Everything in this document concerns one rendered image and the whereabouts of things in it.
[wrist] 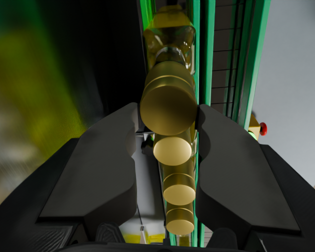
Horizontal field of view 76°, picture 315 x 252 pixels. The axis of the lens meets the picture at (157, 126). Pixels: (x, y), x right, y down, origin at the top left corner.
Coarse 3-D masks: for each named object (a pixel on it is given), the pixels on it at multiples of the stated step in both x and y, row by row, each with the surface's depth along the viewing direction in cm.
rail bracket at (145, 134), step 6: (144, 126) 42; (138, 132) 42; (144, 132) 40; (150, 132) 40; (144, 138) 41; (150, 138) 39; (144, 144) 37; (150, 144) 37; (144, 150) 37; (150, 150) 37
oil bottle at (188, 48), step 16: (160, 16) 30; (176, 16) 28; (144, 32) 21; (160, 32) 20; (176, 32) 19; (192, 32) 20; (144, 48) 20; (160, 48) 19; (192, 48) 20; (192, 64) 21
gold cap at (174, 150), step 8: (160, 136) 17; (168, 136) 17; (176, 136) 17; (184, 136) 17; (160, 144) 17; (168, 144) 17; (176, 144) 17; (184, 144) 17; (160, 152) 17; (168, 152) 17; (176, 152) 17; (184, 152) 17; (160, 160) 18; (168, 160) 18; (176, 160) 18; (184, 160) 18
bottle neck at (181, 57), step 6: (162, 48) 19; (168, 48) 19; (174, 48) 19; (156, 54) 19; (162, 54) 17; (168, 54) 17; (174, 54) 17; (180, 54) 18; (156, 60) 17; (162, 60) 16; (168, 60) 15; (174, 60) 15; (180, 60) 16
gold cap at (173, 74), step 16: (160, 64) 14; (176, 64) 14; (160, 80) 11; (176, 80) 11; (192, 80) 14; (144, 96) 11; (160, 96) 11; (176, 96) 11; (192, 96) 11; (144, 112) 12; (160, 112) 12; (176, 112) 12; (192, 112) 11; (160, 128) 12; (176, 128) 12
